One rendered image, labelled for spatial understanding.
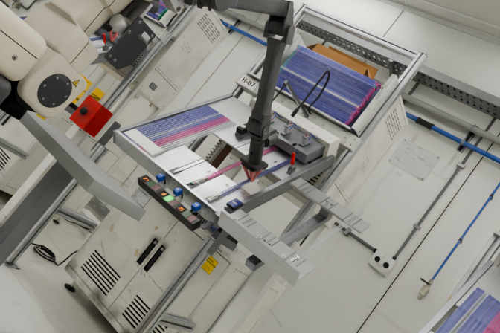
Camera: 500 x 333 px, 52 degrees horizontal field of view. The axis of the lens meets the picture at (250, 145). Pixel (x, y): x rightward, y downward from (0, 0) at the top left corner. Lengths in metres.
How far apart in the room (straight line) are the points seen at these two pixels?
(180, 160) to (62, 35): 0.87
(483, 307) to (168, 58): 2.34
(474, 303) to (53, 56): 1.53
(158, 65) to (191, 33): 0.30
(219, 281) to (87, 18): 1.19
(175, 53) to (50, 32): 1.94
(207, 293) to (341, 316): 1.66
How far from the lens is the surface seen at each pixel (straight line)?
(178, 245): 2.33
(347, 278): 3.76
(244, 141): 2.37
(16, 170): 3.20
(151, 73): 3.37
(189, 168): 2.15
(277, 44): 1.89
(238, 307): 1.93
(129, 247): 2.47
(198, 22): 3.47
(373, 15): 4.68
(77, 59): 1.54
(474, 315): 1.92
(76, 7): 1.56
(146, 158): 2.18
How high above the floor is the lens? 0.77
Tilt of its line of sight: 7 degrees up
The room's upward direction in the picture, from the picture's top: 38 degrees clockwise
